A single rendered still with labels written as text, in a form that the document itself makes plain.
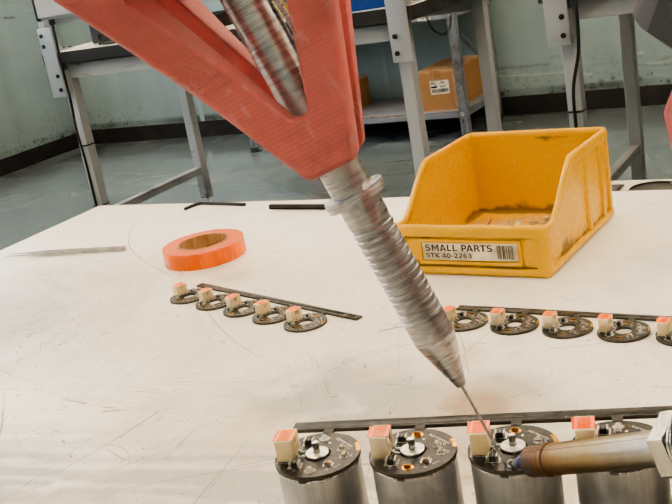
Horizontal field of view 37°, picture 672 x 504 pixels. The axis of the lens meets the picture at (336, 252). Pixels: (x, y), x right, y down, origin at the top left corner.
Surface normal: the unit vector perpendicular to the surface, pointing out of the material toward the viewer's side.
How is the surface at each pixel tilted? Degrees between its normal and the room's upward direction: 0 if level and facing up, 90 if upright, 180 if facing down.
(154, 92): 90
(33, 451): 0
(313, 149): 99
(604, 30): 90
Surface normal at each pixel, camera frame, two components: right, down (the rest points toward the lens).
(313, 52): -0.06, 0.46
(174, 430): -0.17, -0.94
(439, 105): -0.44, 0.29
